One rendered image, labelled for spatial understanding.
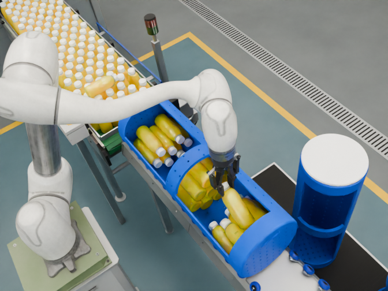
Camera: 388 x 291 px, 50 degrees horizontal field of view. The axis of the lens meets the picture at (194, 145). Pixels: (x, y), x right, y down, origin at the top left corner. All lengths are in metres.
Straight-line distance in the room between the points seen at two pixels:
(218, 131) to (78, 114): 0.39
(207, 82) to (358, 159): 0.85
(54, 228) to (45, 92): 0.59
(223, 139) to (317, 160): 0.72
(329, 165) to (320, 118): 1.59
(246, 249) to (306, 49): 2.82
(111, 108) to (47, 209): 0.54
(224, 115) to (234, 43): 2.94
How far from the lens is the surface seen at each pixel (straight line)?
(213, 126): 1.18
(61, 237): 1.60
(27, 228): 1.55
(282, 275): 1.71
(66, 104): 1.13
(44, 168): 1.58
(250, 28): 4.26
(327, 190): 1.83
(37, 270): 1.78
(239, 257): 1.47
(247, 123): 3.34
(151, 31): 2.33
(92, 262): 1.68
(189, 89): 1.30
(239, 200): 1.53
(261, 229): 1.44
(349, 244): 2.67
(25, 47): 1.25
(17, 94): 1.13
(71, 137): 2.09
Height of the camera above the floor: 2.52
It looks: 51 degrees down
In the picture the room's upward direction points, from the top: 11 degrees counter-clockwise
